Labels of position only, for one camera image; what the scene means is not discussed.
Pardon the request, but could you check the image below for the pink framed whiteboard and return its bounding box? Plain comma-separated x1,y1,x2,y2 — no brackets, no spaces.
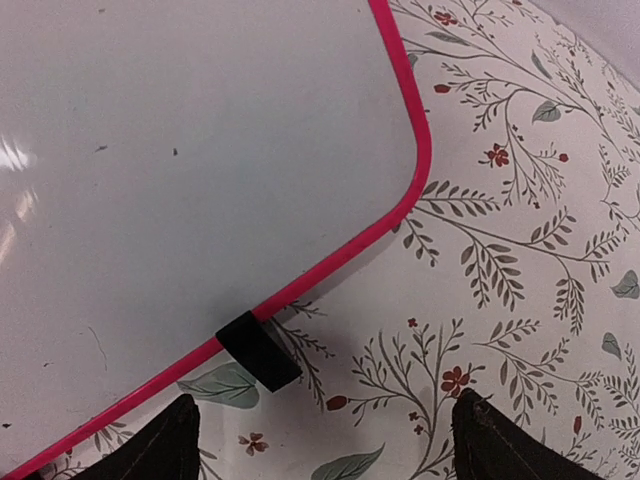
1,1,429,479

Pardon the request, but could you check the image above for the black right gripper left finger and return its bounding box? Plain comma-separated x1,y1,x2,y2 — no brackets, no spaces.
76,394,201,480

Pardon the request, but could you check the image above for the floral patterned table mat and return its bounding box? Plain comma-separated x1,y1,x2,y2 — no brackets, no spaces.
40,1,639,479

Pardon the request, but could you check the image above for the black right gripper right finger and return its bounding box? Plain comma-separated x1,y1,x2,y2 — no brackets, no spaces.
452,388,599,480

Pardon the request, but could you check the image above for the black right stand foot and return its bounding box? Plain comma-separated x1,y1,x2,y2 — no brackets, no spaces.
216,311,302,393

